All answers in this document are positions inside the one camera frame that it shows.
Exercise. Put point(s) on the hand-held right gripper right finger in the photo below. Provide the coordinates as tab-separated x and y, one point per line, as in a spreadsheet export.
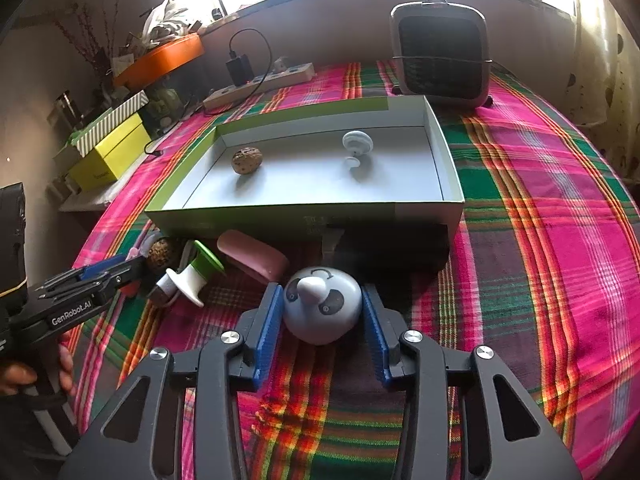
376	340

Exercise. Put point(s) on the orange tray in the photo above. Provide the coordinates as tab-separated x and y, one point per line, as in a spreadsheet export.
165	60

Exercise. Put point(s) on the small black box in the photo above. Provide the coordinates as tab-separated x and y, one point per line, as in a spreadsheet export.
395	249

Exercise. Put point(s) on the black charger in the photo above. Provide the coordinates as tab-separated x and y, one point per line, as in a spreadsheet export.
237	71

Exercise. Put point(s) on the green glass jar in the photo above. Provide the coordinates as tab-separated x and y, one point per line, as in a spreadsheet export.
165	102

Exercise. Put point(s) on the dried branches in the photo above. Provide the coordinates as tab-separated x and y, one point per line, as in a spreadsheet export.
85	25

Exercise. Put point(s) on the green and white spool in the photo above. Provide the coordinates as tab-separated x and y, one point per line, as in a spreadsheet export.
200	265

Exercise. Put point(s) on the small grey figurine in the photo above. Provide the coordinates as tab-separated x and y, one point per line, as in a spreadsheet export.
281	65

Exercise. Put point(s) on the cream dotted curtain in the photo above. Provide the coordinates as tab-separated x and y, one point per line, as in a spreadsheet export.
607	60

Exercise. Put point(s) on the pink oval case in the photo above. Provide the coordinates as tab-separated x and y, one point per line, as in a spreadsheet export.
250	255

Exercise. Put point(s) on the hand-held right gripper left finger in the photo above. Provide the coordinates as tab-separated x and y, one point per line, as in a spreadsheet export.
267	340

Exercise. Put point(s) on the white round hook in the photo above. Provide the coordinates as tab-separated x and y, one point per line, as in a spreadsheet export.
357	142

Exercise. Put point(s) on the person's left hand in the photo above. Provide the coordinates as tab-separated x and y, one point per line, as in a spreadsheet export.
15	380

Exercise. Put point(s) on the beige power strip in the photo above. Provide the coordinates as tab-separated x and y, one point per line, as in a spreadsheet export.
260	85

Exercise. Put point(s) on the grey space heater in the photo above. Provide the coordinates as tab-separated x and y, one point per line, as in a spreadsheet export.
440	55

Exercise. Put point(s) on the yellow box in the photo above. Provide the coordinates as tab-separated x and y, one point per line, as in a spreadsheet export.
112	152

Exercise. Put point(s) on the striped box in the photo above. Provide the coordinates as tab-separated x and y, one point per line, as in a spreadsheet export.
110	120

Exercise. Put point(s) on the light brown walnut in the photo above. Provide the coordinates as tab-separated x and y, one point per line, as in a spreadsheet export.
246	161

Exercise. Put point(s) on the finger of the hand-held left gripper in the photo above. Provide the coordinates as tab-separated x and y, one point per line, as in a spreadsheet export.
125	276
102	269

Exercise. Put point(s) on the plaid blanket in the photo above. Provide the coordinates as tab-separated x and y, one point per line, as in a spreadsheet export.
525	260

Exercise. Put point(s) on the white cardboard box tray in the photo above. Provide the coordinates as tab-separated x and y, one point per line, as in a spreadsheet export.
325	185

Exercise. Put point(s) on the white panda face toy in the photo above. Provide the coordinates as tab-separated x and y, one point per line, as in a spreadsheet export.
320	320

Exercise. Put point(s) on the dark brown walnut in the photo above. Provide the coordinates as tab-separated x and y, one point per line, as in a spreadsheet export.
161	255

